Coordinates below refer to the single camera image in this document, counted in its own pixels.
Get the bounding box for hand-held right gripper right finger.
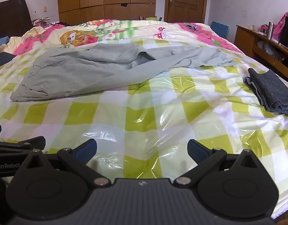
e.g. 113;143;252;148
173;139;266;188

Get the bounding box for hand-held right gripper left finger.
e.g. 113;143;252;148
16;139;112;188

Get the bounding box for grey pants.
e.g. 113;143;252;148
10;43;241;102

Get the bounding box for dark flat box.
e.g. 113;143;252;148
0;52;16;70

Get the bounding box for dark grey folded garment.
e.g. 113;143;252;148
243;68;288;116

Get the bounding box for dark wooden headboard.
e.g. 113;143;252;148
0;0;32;40

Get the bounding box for pile of clothes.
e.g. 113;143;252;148
31;17;60;27

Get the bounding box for cartoon printed quilt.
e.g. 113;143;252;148
0;19;243;57

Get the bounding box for wooden desk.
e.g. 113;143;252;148
234;25;288;85

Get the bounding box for blue foam mat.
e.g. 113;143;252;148
211;21;229;38

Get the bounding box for white plastic bag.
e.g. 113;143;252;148
257;40;283;59

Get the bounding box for steel thermos bottle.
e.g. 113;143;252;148
267;22;275;40

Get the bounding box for wooden door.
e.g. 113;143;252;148
164;0;209;24

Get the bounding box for pink plastic bag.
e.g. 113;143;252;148
274;12;288;37

